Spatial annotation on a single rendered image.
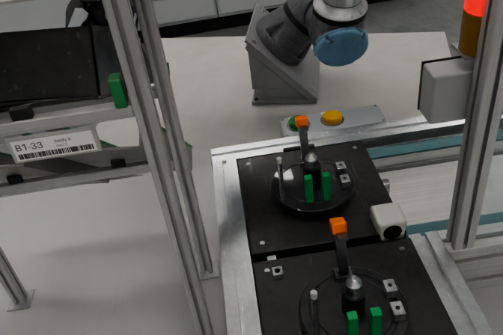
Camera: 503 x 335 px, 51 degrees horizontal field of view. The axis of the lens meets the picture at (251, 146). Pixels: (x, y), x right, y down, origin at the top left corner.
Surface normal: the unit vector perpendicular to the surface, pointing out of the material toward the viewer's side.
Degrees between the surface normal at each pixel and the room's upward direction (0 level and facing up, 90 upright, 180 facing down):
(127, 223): 0
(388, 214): 0
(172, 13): 90
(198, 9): 90
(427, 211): 0
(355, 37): 111
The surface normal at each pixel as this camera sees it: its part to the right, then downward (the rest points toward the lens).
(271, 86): -0.12, 0.60
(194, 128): -0.11, -0.80
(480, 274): 0.11, 0.58
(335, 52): 0.13, 0.83
